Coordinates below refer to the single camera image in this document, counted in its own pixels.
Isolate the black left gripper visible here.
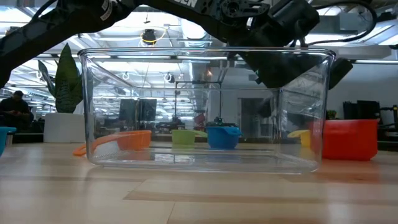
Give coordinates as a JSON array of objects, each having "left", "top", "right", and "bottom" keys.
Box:
[{"left": 229, "top": 0, "right": 354, "bottom": 90}]

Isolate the red measuring cup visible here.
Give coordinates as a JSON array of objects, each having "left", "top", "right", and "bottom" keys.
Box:
[{"left": 309, "top": 119, "right": 379, "bottom": 162}]

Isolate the yellow measuring cup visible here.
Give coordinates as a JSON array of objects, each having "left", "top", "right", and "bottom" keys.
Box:
[{"left": 287, "top": 129, "right": 312, "bottom": 147}]

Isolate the blue measuring cup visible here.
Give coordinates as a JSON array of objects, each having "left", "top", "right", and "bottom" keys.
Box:
[{"left": 205, "top": 125, "right": 243, "bottom": 149}]

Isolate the clear plastic basket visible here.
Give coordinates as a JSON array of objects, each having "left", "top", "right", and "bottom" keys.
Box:
[{"left": 77, "top": 46, "right": 336, "bottom": 175}]

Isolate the green measuring cup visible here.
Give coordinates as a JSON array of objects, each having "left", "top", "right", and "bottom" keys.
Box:
[{"left": 171, "top": 129, "right": 208, "bottom": 146}]

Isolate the teal measuring cup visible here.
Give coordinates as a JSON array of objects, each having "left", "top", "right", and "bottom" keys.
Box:
[{"left": 0, "top": 126, "right": 17, "bottom": 156}]

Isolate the orange measuring cup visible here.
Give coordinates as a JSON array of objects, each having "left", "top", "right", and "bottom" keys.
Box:
[{"left": 73, "top": 129, "right": 152, "bottom": 157}]

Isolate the black equipment stack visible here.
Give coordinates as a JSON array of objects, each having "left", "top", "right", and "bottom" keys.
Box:
[{"left": 343, "top": 100, "right": 381, "bottom": 121}]

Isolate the green snake plant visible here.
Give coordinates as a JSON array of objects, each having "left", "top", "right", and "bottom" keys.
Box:
[{"left": 37, "top": 43, "right": 84, "bottom": 114}]

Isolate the white plant pot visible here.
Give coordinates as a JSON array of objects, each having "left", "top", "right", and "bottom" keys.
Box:
[{"left": 43, "top": 112, "right": 86, "bottom": 144}]

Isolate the person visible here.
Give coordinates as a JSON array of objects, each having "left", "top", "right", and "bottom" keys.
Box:
[{"left": 0, "top": 90, "right": 34, "bottom": 132}]

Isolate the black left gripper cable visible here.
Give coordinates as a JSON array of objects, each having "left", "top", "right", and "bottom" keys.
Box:
[{"left": 306, "top": 0, "right": 379, "bottom": 47}]

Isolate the black ceiling device yellow cable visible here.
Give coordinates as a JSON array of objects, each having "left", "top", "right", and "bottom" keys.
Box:
[{"left": 141, "top": 28, "right": 167, "bottom": 46}]

